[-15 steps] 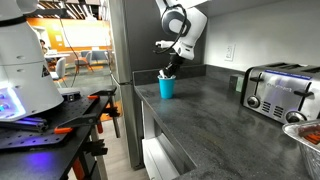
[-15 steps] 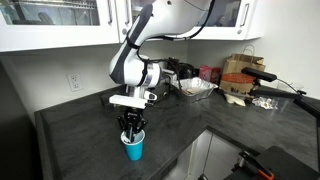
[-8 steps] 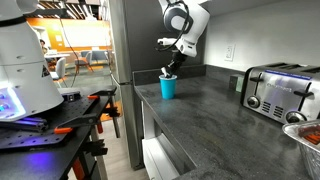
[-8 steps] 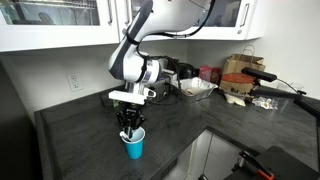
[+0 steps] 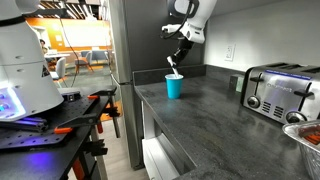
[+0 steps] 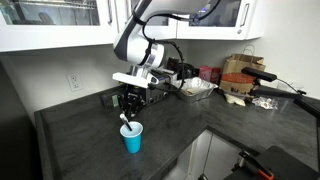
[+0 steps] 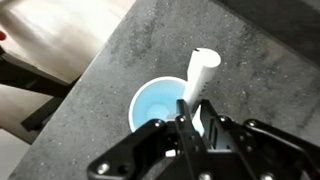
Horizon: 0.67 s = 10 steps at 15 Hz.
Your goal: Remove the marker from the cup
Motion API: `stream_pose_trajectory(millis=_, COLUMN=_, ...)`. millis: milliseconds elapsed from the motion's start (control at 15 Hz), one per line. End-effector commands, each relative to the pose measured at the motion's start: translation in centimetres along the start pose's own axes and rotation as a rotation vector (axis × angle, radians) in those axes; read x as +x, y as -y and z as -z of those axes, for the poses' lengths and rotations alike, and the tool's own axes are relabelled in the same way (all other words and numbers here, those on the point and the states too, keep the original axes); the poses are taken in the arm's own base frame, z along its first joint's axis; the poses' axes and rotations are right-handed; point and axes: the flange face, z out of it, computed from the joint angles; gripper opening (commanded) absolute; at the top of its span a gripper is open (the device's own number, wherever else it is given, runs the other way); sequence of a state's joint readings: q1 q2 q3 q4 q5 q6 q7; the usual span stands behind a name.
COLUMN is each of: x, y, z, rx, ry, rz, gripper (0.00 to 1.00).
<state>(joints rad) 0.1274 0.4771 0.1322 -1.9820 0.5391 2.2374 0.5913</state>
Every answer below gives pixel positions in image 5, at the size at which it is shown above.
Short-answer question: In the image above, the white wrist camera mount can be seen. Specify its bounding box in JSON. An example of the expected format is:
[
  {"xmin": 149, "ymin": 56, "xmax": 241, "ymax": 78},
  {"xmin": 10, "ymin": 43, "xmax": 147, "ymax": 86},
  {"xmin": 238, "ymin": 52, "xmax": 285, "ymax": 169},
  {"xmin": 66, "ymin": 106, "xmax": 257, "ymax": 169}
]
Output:
[{"xmin": 161, "ymin": 23, "xmax": 184, "ymax": 40}]

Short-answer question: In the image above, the stainless steel refrigerator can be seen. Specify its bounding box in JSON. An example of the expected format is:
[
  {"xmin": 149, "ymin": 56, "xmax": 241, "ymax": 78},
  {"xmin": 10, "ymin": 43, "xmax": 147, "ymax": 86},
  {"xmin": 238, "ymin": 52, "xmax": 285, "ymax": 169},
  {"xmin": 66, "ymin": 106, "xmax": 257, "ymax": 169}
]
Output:
[{"xmin": 107, "ymin": 0, "xmax": 208, "ymax": 170}]

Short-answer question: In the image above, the wooden leg chair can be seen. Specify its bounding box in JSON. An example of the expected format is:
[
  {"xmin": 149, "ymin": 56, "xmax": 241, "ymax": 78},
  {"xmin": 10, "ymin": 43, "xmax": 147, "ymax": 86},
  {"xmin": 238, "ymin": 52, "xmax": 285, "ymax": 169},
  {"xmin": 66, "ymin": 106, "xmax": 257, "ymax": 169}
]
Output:
[{"xmin": 74, "ymin": 50, "xmax": 95, "ymax": 74}]

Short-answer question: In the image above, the white lower cabinet drawer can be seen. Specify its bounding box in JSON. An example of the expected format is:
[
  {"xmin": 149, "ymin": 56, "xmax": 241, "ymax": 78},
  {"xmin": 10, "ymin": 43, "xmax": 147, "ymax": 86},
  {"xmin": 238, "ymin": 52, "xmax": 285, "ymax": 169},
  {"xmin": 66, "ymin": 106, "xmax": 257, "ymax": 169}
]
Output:
[{"xmin": 141, "ymin": 99, "xmax": 198, "ymax": 180}]

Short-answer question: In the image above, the white marker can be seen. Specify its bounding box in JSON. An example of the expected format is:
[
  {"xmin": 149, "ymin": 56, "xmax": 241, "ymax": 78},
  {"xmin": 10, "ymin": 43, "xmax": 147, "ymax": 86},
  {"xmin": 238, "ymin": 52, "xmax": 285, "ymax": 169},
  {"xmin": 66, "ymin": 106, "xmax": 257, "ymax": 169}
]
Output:
[{"xmin": 171, "ymin": 65, "xmax": 181, "ymax": 79}]

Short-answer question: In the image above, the white wall outlet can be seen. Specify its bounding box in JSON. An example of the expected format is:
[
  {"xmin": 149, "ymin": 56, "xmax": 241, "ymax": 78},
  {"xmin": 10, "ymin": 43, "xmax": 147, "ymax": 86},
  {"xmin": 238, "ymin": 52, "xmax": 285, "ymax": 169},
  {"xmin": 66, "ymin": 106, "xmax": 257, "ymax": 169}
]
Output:
[{"xmin": 223, "ymin": 42, "xmax": 237, "ymax": 63}]

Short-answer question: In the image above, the blue plastic cup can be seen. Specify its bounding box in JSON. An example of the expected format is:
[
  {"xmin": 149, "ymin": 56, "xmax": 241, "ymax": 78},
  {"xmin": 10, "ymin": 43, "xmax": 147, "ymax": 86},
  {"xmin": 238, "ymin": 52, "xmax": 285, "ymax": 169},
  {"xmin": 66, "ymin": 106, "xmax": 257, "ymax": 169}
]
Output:
[{"xmin": 164, "ymin": 73, "xmax": 185, "ymax": 100}]

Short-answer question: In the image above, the aluminium foil tray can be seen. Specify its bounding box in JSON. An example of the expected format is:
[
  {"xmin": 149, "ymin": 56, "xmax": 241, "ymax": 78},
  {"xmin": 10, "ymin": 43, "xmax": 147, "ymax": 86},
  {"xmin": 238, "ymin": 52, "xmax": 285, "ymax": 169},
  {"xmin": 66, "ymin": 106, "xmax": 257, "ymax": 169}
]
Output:
[{"xmin": 282, "ymin": 120, "xmax": 320, "ymax": 180}]

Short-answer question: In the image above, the small black box green label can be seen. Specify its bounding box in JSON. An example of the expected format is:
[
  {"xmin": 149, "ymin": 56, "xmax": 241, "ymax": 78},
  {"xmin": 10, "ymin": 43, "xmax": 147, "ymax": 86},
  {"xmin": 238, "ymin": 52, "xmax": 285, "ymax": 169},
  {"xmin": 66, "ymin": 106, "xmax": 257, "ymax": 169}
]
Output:
[{"xmin": 228, "ymin": 73, "xmax": 246, "ymax": 94}]

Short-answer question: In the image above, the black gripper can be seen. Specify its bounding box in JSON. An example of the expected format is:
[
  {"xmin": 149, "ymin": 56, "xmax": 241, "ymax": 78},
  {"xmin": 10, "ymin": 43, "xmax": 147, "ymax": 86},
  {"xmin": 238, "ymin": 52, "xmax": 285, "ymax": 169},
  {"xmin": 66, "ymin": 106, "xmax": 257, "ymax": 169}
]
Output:
[{"xmin": 166, "ymin": 37, "xmax": 195, "ymax": 72}]

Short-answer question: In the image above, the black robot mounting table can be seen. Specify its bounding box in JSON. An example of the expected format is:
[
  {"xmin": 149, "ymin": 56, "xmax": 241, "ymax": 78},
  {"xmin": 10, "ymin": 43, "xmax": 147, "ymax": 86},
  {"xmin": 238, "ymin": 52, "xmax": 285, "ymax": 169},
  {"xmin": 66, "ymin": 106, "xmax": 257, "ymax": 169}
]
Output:
[{"xmin": 0, "ymin": 85, "xmax": 118, "ymax": 180}]

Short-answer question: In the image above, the small black device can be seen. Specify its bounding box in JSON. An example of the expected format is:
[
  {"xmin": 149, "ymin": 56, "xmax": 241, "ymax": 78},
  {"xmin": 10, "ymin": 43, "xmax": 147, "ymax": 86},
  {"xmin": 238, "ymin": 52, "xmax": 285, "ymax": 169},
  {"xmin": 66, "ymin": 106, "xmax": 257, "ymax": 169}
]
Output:
[{"xmin": 61, "ymin": 90, "xmax": 82, "ymax": 103}]

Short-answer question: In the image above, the aluminium extrusion bar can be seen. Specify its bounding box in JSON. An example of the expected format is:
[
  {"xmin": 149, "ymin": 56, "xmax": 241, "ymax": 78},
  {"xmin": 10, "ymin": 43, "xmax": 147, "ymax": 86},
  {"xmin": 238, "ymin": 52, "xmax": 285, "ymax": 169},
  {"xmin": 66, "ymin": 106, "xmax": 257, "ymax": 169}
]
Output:
[{"xmin": 0, "ymin": 116, "xmax": 50, "ymax": 133}]

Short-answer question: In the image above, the black clamp orange handle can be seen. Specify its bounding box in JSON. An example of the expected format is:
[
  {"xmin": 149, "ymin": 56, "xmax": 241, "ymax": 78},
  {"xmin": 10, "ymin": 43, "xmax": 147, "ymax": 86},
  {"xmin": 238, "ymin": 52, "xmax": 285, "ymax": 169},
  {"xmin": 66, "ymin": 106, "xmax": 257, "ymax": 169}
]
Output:
[
  {"xmin": 53, "ymin": 112, "xmax": 102, "ymax": 136},
  {"xmin": 87, "ymin": 85, "xmax": 122, "ymax": 139}
]

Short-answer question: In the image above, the black and silver toaster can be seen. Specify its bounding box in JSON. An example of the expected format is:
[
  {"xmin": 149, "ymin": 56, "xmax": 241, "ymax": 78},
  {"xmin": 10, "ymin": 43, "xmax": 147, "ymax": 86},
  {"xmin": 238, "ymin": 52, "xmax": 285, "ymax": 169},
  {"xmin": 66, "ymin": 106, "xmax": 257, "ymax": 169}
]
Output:
[{"xmin": 240, "ymin": 62, "xmax": 320, "ymax": 125}]

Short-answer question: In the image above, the grey office chair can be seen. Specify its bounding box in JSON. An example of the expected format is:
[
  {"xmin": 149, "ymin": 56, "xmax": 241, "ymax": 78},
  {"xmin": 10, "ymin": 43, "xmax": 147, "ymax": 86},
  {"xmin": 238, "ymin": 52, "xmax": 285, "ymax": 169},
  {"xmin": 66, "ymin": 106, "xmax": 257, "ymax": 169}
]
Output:
[{"xmin": 49, "ymin": 56, "xmax": 68, "ymax": 82}]

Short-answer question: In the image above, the black lower clamp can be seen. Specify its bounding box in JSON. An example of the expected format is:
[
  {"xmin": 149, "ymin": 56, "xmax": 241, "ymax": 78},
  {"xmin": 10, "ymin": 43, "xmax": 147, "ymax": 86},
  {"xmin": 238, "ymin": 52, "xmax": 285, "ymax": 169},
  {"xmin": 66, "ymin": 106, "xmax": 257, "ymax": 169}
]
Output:
[{"xmin": 82, "ymin": 139, "xmax": 110, "ymax": 158}]

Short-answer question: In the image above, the seated person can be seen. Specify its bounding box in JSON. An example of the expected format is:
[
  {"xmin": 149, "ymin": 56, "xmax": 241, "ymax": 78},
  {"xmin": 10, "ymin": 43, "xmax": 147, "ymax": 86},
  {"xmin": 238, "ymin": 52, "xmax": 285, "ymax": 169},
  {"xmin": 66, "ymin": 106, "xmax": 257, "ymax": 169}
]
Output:
[{"xmin": 38, "ymin": 38, "xmax": 50, "ymax": 56}]

